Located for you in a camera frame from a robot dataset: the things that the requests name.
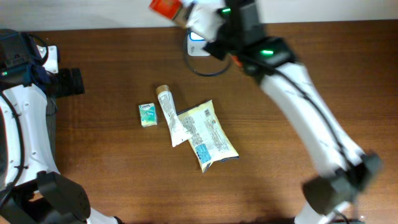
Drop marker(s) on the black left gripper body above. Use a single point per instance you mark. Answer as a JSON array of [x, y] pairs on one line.
[[64, 83]]

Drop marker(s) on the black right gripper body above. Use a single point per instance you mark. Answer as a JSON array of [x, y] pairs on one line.
[[224, 44]]

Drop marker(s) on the orange cracker package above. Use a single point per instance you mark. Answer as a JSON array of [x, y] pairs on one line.
[[173, 10]]

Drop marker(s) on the small green tissue pack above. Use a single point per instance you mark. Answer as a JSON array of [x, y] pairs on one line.
[[148, 115]]

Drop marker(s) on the white blue snack bag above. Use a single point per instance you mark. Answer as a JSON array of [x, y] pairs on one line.
[[209, 142]]

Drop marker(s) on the white tube with tan cap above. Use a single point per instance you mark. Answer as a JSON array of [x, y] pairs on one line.
[[178, 132]]

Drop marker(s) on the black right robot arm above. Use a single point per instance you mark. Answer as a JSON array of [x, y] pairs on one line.
[[344, 169]]

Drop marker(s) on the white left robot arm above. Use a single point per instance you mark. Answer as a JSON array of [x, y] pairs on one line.
[[32, 188]]

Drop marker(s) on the white barcode scanner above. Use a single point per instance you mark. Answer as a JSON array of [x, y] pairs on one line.
[[195, 45]]

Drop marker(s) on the grey plastic basket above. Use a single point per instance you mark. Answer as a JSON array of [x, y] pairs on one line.
[[51, 111]]

